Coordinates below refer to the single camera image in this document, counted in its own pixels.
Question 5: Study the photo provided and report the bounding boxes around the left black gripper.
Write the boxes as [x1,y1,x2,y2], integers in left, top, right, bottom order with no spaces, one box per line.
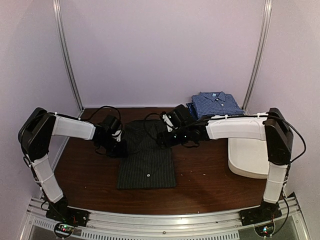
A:
[98,136,128,159]

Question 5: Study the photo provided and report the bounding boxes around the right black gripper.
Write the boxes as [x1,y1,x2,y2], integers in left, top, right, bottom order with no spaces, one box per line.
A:
[156,126,190,150]

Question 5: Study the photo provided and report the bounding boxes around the dark striped long sleeve shirt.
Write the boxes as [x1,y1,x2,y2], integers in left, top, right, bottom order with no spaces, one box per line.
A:
[116,119,177,190]

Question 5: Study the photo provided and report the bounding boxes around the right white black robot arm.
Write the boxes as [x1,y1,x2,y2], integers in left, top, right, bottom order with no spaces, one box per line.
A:
[156,105,294,221]

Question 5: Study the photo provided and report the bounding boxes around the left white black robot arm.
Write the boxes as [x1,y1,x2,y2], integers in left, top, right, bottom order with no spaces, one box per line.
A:
[18,107,128,222]

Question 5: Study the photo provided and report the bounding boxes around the dark blue printed folded shirt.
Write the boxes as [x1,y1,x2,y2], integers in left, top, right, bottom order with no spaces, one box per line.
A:
[186,102,245,120]

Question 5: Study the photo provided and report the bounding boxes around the blue checked folded shirt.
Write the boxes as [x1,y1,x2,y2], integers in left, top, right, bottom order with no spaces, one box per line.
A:
[191,91,245,119]

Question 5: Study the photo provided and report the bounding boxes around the white plastic bin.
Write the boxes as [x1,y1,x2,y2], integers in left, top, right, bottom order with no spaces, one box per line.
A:
[228,138,269,179]

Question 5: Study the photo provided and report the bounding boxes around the left circuit board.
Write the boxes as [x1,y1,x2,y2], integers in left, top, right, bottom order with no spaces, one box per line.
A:
[53,222,75,238]

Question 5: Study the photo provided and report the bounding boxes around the circuit board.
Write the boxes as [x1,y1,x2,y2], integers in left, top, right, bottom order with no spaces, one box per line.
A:
[254,223,276,238]
[53,222,75,238]

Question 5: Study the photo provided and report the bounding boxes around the right circuit board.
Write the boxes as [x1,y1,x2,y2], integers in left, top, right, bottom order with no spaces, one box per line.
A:
[254,223,276,238]

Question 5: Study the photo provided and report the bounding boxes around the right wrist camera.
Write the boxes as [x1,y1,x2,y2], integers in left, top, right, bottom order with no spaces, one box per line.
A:
[161,114,176,132]

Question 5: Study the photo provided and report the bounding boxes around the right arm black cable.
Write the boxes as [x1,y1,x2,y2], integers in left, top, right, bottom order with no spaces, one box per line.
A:
[143,112,166,143]

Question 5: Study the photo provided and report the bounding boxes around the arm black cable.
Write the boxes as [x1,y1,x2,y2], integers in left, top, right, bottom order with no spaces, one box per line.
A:
[143,112,166,143]
[88,105,123,131]

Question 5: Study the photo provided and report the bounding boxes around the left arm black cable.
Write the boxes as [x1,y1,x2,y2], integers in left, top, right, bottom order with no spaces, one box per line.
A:
[88,105,123,131]

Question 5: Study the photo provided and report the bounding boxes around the front aluminium rail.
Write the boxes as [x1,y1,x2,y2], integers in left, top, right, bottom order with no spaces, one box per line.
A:
[18,196,311,240]

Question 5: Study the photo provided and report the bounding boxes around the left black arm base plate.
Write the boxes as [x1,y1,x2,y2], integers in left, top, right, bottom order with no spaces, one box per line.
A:
[45,206,89,227]

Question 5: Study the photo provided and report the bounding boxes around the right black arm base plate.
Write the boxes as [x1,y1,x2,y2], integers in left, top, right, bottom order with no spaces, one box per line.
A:
[239,204,282,226]

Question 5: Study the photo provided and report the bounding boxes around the left aluminium frame post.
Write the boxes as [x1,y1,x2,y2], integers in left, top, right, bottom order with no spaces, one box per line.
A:
[52,0,84,112]

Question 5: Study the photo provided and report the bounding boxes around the aluminium frame post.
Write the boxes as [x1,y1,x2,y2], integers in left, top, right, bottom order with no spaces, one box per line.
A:
[52,0,84,112]
[242,0,273,113]

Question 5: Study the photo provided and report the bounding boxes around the right aluminium frame post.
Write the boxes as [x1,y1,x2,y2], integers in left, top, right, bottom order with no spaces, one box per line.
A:
[242,0,273,113]

